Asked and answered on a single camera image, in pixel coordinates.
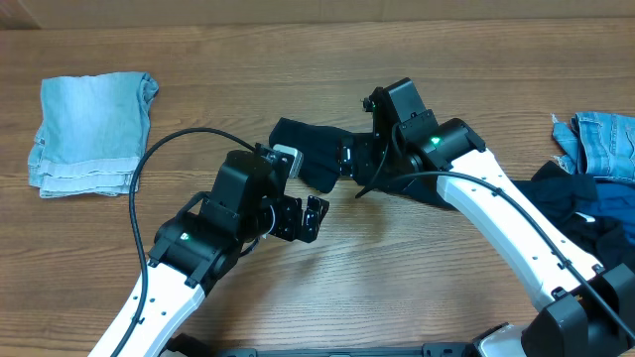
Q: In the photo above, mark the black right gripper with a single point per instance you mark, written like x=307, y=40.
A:
x=358, y=156

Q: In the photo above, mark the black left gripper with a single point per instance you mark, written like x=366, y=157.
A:
x=290, y=227

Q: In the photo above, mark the black t-shirt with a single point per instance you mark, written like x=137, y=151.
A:
x=320, y=168

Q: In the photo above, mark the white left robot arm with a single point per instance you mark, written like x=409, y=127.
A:
x=192, y=251

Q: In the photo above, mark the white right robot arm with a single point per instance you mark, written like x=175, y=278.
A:
x=583, y=308

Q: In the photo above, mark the black garment in pile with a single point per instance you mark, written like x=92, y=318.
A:
x=557, y=195

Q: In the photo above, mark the folded light blue jeans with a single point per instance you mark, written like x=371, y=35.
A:
x=94, y=133

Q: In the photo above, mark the blue denim jeans pile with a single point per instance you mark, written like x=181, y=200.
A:
x=597, y=144

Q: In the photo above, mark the dark blue garment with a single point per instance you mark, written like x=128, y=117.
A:
x=610, y=200

